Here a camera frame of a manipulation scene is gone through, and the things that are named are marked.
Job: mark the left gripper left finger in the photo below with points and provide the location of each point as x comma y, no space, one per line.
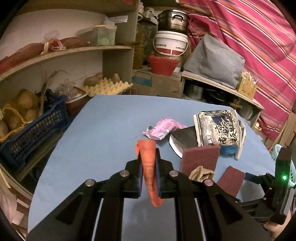
94,211

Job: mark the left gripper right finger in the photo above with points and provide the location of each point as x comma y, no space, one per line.
203,210

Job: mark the maroon scouring pad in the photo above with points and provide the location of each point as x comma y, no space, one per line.
206,156
231,181

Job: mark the blue plastic bag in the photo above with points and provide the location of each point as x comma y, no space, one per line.
228,150

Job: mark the orange carrot piece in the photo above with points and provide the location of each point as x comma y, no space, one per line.
146,149

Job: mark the black white snack bag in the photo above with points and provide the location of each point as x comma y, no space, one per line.
220,128

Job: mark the pink foil wrapper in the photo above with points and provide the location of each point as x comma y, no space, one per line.
162,129

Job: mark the light blue plastic basket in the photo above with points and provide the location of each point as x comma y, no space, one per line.
284,165

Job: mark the brown crumpled paper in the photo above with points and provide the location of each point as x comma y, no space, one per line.
200,174

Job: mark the light blue table cloth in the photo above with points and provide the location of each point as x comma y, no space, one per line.
101,140

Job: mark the black white sponge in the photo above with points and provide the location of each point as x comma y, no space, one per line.
181,139

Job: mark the dark blue plastic crate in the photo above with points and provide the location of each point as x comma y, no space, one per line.
15,150

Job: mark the yellow utensil holder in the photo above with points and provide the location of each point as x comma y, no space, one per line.
247,85

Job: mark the yellow egg tray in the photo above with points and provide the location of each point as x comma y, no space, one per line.
107,87

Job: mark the grey low shelf cabinet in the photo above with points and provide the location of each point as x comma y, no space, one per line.
199,88

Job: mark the cardboard box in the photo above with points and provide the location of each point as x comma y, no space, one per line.
147,83

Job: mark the red plastic basin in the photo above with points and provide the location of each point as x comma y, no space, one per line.
162,65

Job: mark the grey cloth covered appliance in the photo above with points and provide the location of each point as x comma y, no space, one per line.
216,61

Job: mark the white plastic bucket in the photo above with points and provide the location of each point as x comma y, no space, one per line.
170,43

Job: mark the clear plastic container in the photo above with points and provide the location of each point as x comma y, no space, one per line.
99,35

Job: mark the red striped curtain cloth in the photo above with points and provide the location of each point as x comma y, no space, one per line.
260,33

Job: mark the yellow oil jug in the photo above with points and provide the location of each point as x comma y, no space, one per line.
146,30

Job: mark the steel cooking pot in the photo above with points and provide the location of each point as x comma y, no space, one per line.
173,20

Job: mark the wooden wall shelf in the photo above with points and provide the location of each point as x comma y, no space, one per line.
40,51

